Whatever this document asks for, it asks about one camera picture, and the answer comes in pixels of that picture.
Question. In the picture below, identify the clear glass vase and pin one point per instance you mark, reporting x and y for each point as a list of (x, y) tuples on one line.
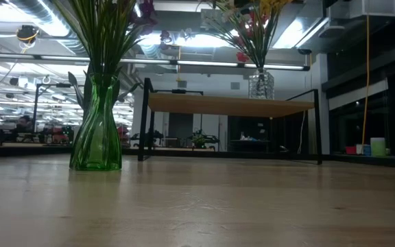
[(261, 85)]

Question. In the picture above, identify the red artificial flower bunch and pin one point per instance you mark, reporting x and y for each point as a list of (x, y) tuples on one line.
[(242, 57)]

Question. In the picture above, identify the green glass vase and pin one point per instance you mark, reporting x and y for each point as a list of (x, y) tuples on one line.
[(96, 147)]

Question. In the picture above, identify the white artificial flower bunch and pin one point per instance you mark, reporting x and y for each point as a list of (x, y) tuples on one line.
[(214, 15)]

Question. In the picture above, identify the purple artificial flower bunch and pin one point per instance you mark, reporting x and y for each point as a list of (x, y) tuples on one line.
[(147, 10)]

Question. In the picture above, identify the orange artificial flower bunch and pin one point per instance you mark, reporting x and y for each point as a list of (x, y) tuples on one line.
[(108, 34)]

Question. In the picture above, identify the yellow artificial flower bunch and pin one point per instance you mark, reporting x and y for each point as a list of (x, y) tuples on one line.
[(269, 5)]

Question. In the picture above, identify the snake plant in white pot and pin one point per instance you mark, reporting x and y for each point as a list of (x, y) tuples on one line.
[(75, 85)]

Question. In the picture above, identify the small red container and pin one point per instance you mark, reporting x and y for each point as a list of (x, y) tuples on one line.
[(350, 150)]

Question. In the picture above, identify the black metal stand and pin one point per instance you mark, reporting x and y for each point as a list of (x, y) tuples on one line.
[(35, 103)]

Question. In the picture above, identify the small white container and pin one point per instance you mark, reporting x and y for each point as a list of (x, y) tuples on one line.
[(359, 149)]

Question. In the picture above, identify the small blue container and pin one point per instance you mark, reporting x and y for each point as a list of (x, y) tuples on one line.
[(367, 150)]

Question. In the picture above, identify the person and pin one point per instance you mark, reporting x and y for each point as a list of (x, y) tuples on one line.
[(23, 120)]

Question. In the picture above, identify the light green cup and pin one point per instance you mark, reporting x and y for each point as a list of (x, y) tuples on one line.
[(378, 147)]

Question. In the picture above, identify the grey ceiling air unit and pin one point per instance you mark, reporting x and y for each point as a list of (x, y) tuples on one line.
[(362, 8)]

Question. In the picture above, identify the wooden shelf with black frame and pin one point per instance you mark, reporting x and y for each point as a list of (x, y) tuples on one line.
[(225, 104)]

